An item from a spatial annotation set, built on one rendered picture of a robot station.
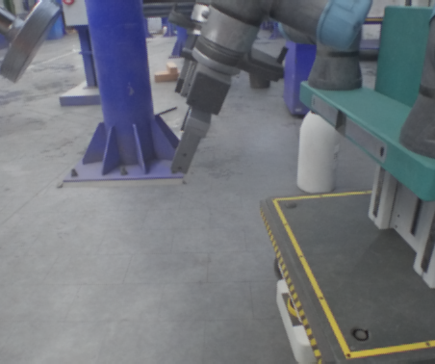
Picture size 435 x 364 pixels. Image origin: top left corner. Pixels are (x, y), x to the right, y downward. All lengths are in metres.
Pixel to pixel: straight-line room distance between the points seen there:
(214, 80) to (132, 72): 1.78
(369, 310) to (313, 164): 1.17
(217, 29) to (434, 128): 0.36
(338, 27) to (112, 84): 1.89
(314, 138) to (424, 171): 1.32
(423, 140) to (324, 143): 1.30
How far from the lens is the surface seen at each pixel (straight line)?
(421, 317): 0.94
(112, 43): 2.24
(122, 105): 2.29
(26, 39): 0.84
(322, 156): 1.95
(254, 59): 0.53
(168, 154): 2.39
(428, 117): 0.65
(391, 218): 1.21
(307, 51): 3.26
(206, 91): 0.51
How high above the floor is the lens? 0.94
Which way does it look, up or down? 26 degrees down
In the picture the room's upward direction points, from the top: 2 degrees counter-clockwise
